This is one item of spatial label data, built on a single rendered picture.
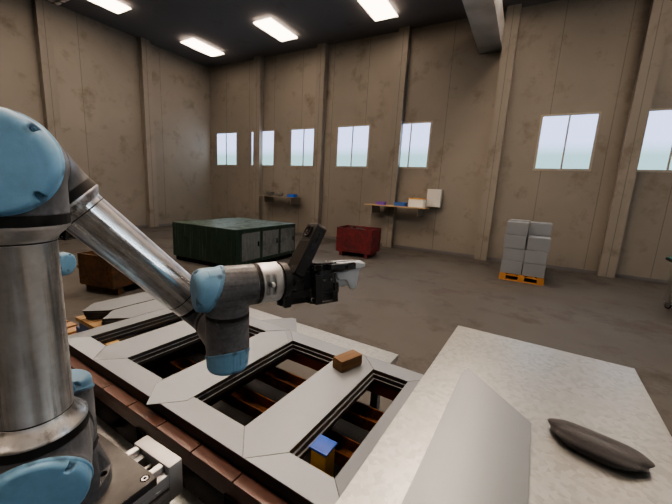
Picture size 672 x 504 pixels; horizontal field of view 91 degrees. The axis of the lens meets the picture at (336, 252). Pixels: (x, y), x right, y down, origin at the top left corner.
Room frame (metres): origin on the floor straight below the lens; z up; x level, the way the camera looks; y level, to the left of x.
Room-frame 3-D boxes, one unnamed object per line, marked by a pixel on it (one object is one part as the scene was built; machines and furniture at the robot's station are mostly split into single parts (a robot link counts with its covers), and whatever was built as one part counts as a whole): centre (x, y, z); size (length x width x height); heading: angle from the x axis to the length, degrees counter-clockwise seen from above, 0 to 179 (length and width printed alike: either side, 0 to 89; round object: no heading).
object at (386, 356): (1.88, 0.21, 0.74); 1.20 x 0.26 x 0.03; 59
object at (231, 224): (7.32, 2.22, 0.40); 1.97 x 1.80 x 0.80; 153
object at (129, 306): (2.09, 1.16, 0.82); 0.80 x 0.40 x 0.06; 149
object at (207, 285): (0.56, 0.19, 1.43); 0.11 x 0.08 x 0.09; 125
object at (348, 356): (1.32, -0.08, 0.89); 0.12 x 0.06 x 0.05; 131
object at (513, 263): (6.96, -4.03, 0.59); 1.19 x 0.80 x 1.19; 150
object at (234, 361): (0.57, 0.20, 1.34); 0.11 x 0.08 x 0.11; 35
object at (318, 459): (0.84, 0.01, 0.78); 0.05 x 0.05 x 0.19; 59
